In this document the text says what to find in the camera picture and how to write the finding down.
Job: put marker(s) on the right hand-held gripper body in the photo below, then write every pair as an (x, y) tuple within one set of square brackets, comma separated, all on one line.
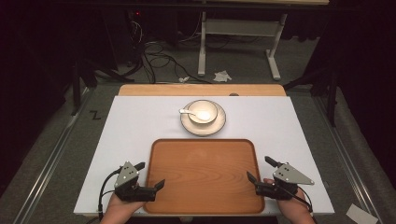
[(288, 177)]

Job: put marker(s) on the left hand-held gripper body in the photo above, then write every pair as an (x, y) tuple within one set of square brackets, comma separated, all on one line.
[(126, 175)]

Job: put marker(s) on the person's left hand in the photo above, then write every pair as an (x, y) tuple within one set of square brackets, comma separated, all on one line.
[(120, 210)]

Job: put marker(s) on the white table mat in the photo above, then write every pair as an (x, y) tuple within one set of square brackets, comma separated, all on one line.
[(124, 130)]

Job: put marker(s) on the wooden tray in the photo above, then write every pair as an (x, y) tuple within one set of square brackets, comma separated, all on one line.
[(202, 177)]

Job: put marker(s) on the cream plate with dark rim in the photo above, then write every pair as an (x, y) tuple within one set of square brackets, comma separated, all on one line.
[(218, 125)]

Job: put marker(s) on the white ceramic spoon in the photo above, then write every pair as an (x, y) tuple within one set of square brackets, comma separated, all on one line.
[(201, 115)]

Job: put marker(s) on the flat white paper sheet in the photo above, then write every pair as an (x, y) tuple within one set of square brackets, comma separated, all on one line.
[(361, 215)]

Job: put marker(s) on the cream bowl with dark rim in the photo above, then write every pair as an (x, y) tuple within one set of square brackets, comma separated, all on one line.
[(204, 105)]

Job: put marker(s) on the wooden table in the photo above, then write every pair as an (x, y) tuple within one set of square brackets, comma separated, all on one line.
[(186, 90)]

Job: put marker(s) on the black stand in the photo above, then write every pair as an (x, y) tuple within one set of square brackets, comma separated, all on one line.
[(332, 93), (76, 87)]

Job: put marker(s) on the small crumpled white paper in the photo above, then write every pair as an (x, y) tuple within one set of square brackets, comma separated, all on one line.
[(183, 79)]

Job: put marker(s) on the large crumpled white paper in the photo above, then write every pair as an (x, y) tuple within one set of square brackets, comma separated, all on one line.
[(222, 76)]

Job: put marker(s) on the metal floor rail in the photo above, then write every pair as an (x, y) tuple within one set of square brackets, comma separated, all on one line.
[(46, 171), (348, 168)]

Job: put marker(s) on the white metal desk frame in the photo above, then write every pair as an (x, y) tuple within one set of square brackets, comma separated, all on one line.
[(239, 27)]

